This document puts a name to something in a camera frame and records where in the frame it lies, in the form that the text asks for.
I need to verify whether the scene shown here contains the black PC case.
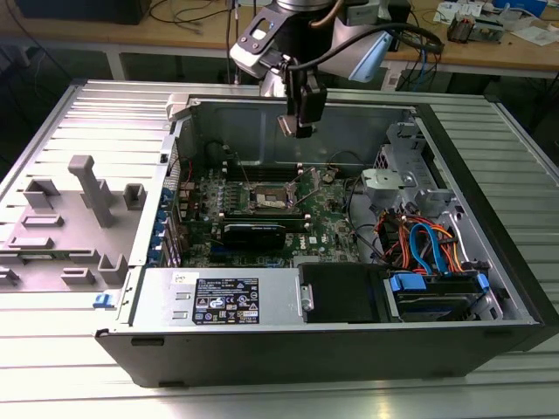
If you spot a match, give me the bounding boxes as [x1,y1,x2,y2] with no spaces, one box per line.
[94,93,559,389]

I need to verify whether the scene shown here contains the silver metal drive cage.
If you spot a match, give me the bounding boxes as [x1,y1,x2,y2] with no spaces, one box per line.
[360,121,459,219]

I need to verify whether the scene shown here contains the wooden desk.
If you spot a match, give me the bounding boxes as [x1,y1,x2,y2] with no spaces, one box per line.
[0,0,559,82]

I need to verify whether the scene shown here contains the CPU socket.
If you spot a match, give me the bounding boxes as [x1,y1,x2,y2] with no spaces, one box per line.
[252,181,293,211]

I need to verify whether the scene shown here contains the black camera cable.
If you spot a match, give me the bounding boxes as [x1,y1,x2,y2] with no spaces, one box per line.
[287,21,445,73]

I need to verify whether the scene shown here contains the white printed leaflet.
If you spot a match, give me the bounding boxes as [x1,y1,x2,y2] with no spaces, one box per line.
[434,0,484,25]

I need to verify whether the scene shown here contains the wire locking lever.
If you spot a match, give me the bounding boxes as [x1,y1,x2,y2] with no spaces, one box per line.
[288,170,314,208]
[235,151,254,189]

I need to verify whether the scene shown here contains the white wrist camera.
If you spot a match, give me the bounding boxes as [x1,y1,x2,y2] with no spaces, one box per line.
[230,3,292,79]

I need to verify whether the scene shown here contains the white paper sheets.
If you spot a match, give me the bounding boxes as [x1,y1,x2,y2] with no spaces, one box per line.
[510,24,559,47]

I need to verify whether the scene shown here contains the silver CPU plate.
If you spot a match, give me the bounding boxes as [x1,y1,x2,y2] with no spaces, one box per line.
[278,113,299,137]

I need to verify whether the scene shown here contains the orange red wire bundle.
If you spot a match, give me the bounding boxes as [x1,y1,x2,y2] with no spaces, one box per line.
[377,209,472,274]

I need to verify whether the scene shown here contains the copper coil part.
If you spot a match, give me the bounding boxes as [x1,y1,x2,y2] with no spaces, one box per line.
[447,11,476,44]

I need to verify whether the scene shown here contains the green motherboard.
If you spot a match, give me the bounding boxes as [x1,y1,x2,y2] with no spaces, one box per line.
[176,168,363,268]

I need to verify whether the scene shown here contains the silver power supply unit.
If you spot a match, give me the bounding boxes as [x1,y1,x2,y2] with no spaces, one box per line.
[129,266,303,329]

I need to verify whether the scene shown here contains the grey electronic device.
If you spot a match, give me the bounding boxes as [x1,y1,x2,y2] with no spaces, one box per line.
[473,12,513,45]

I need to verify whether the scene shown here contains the blue flat wire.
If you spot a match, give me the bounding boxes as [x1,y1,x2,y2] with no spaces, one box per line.
[409,222,451,276]

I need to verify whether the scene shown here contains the grey parts rack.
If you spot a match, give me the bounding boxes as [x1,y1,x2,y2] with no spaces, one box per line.
[0,155,148,294]

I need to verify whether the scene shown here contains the large black box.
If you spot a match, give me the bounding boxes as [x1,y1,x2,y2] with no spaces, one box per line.
[17,0,152,25]

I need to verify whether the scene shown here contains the black RAM slot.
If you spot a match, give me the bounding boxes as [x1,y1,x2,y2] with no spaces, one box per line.
[222,210,307,221]
[225,161,305,181]

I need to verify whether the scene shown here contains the hard disk in blue carrier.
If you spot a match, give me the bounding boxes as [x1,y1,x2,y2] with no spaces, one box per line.
[386,270,490,323]

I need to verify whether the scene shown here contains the black desktop tower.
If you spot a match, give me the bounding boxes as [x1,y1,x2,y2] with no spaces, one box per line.
[386,0,414,53]

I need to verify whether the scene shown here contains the metal socket cover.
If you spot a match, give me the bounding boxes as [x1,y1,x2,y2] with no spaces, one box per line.
[291,167,323,209]

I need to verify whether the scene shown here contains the black graphics card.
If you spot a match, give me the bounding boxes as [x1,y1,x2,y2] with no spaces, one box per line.
[220,222,287,251]

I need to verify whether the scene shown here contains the brown curved hose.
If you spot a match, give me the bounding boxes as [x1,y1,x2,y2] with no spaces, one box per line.
[310,0,347,30]

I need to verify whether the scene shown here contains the blue slot retainer clips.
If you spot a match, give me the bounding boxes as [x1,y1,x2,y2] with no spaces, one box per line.
[147,187,172,268]

